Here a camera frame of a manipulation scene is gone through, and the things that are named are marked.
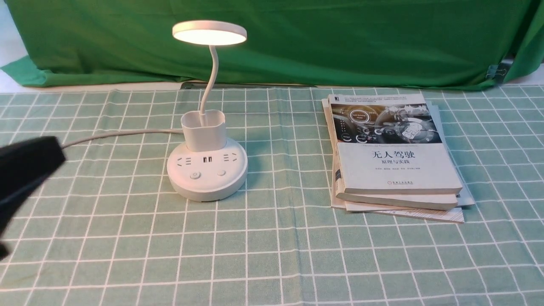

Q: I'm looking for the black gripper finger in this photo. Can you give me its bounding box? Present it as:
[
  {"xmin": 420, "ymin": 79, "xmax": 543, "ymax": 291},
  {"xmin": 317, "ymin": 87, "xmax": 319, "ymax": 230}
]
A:
[{"xmin": 0, "ymin": 136, "xmax": 66, "ymax": 236}]

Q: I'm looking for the white desk lamp with sockets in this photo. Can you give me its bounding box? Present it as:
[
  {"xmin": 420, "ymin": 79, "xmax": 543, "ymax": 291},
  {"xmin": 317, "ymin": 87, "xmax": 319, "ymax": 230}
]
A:
[{"xmin": 167, "ymin": 20, "xmax": 248, "ymax": 202}]

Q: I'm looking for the green checkered tablecloth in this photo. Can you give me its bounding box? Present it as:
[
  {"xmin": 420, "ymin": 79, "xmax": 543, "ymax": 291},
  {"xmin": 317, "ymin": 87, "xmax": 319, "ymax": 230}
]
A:
[{"xmin": 1, "ymin": 86, "xmax": 544, "ymax": 306}]

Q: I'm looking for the top book with car cover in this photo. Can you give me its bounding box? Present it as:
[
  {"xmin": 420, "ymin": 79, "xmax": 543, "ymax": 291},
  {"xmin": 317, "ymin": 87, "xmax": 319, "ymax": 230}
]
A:
[{"xmin": 327, "ymin": 93, "xmax": 463, "ymax": 196}]

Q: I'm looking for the bottom white book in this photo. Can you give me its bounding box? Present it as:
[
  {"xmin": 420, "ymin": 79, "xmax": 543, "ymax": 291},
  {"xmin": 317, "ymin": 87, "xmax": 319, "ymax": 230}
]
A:
[{"xmin": 321, "ymin": 99, "xmax": 476, "ymax": 224}]

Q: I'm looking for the green backdrop cloth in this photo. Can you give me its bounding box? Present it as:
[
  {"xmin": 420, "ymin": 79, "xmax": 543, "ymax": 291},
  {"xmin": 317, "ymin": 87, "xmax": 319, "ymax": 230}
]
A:
[{"xmin": 2, "ymin": 0, "xmax": 543, "ymax": 90}]

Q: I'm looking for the metal binder clip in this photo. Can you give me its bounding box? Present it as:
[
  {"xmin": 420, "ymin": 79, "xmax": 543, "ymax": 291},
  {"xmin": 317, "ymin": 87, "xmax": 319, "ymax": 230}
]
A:
[{"xmin": 485, "ymin": 59, "xmax": 513, "ymax": 85}]

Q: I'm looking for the white lamp power cable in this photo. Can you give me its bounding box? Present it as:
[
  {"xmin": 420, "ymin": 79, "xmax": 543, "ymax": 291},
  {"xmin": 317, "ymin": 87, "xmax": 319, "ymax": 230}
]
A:
[{"xmin": 61, "ymin": 129, "xmax": 184, "ymax": 150}]

